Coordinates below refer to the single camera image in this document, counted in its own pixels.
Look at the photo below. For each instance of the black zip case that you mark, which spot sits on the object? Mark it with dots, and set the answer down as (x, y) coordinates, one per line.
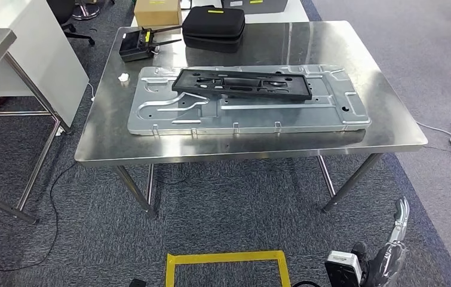
(213, 23)

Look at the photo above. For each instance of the chrome base stanchion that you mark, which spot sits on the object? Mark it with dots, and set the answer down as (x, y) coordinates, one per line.
(84, 12)

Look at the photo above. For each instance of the stamped metal plate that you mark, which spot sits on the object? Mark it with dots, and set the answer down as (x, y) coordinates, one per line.
(249, 115)

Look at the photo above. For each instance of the black plastic panel part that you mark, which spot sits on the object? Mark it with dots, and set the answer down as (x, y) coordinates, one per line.
(185, 85)

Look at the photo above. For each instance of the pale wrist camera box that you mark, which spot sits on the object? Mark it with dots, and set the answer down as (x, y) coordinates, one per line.
(344, 267)

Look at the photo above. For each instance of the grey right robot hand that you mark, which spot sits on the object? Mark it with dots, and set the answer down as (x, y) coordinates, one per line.
(389, 261)

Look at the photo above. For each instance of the white desk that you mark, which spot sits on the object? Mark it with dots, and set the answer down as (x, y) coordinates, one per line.
(43, 59)

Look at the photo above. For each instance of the grey laptop box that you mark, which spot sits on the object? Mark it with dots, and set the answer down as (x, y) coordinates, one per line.
(257, 6)

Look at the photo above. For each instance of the white crumpled paper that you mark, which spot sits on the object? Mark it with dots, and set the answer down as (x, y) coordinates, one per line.
(123, 77)

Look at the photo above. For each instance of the steel workbench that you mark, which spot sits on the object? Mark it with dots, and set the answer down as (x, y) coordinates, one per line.
(288, 43)

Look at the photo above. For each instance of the black box with antenna rods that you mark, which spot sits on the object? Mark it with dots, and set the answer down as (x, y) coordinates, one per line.
(132, 47)

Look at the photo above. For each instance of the black office chair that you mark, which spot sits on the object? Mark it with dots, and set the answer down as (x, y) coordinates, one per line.
(61, 10)

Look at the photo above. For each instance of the cardboard box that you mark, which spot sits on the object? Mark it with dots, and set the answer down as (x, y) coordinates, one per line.
(158, 14)

